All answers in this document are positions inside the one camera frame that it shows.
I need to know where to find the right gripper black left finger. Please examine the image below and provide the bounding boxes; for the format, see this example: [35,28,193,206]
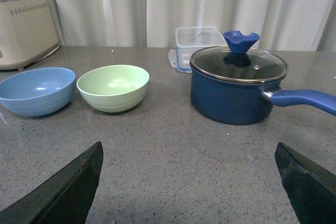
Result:
[1,142,103,223]

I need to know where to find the dark blue saucepan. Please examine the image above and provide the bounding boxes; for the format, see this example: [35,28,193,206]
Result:
[191,68,335,125]

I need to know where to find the green bowl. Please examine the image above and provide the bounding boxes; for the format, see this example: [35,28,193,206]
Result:
[77,65,150,113]

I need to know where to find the clear plastic food container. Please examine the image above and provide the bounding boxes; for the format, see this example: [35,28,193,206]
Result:
[168,26,227,73]

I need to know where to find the cream toaster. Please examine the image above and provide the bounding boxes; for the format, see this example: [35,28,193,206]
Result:
[1,0,60,70]

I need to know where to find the blue bowl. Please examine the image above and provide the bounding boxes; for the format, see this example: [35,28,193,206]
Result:
[1,67,76,117]

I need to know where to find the glass lid blue knob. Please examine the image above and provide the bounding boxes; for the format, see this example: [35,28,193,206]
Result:
[190,30,288,83]

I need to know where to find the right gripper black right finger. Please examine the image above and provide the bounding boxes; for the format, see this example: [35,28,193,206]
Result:
[275,142,335,223]

